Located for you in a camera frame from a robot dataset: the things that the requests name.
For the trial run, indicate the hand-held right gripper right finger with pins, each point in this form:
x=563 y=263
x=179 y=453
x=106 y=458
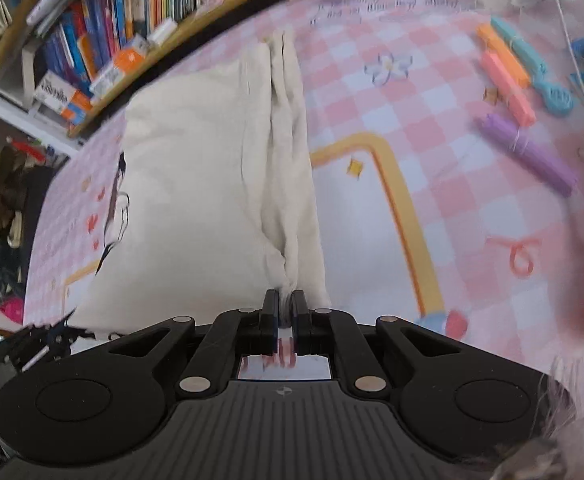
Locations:
x=299 y=316

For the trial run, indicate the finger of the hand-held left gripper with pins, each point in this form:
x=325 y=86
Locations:
x=27 y=342

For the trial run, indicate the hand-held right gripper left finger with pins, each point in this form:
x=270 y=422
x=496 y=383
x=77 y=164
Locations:
x=272 y=316

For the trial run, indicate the beige hoodie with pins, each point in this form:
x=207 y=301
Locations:
x=197 y=185

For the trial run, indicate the pile of dark cloth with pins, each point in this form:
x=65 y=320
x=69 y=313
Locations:
x=2 y=240

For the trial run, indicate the tall white orange box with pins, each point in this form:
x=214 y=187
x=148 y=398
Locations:
x=59 y=97

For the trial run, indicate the purple pen bundle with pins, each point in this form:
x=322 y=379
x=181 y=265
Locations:
x=527 y=152

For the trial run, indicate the flat orange white box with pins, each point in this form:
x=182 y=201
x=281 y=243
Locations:
x=122 y=62

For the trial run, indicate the pink highlighter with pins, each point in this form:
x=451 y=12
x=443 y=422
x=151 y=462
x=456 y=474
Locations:
x=509 y=87

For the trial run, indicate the orange highlighter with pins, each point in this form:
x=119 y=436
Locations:
x=502 y=52

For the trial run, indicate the blue smiley clip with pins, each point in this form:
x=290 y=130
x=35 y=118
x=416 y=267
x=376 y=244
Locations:
x=557 y=97

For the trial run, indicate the row of colourful books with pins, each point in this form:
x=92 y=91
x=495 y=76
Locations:
x=122 y=5

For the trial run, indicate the teal highlighter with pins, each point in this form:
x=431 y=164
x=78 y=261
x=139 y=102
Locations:
x=517 y=42

